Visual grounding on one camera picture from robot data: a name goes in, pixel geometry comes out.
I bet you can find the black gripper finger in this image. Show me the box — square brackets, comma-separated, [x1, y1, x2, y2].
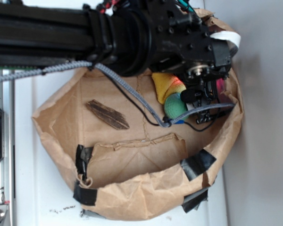
[180, 78, 220, 111]

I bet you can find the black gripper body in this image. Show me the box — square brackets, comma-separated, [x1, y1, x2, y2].
[148, 0, 232, 82]

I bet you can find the yellow cloth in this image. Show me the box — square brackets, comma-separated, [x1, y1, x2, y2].
[151, 73, 186, 104]

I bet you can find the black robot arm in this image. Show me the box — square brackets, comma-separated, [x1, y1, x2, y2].
[0, 0, 232, 124]

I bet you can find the green ball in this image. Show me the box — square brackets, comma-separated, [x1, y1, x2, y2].
[164, 93, 188, 119]

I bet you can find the brown wood piece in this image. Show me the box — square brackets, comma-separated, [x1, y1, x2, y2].
[85, 99, 130, 130]

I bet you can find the brown paper bag tray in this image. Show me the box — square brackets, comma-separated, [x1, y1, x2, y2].
[32, 8, 244, 222]

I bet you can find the thin black wire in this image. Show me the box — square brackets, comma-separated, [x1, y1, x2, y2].
[106, 70, 229, 132]

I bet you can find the aluminium frame rail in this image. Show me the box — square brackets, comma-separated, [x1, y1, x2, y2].
[0, 81, 16, 226]

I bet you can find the grey braided cable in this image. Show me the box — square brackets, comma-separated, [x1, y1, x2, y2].
[0, 60, 236, 128]

